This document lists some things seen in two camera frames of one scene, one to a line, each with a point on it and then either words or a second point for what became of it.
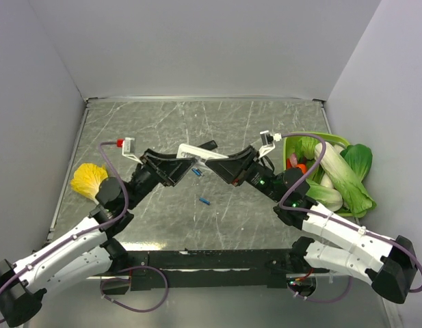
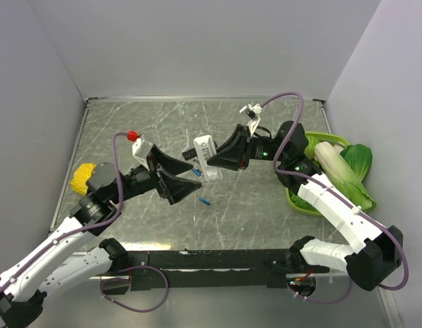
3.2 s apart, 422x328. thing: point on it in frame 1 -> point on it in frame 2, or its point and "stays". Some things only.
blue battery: x=197 y=171 stays
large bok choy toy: x=347 y=167 stays
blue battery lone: x=204 y=201 stays
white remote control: x=186 y=151 -> x=205 y=148
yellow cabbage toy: x=87 y=180 stays
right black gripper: x=236 y=169 -> x=230 y=158
